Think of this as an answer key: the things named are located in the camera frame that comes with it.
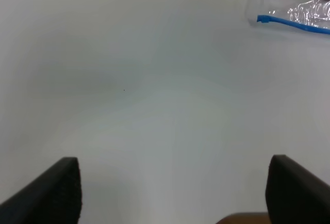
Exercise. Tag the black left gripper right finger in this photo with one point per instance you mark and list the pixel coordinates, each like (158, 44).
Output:
(295, 195)

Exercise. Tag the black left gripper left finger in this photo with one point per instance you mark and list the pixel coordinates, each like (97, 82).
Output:
(53, 197)

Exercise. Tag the clear zip bag blue seal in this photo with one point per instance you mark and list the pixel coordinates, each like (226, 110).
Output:
(307, 15)

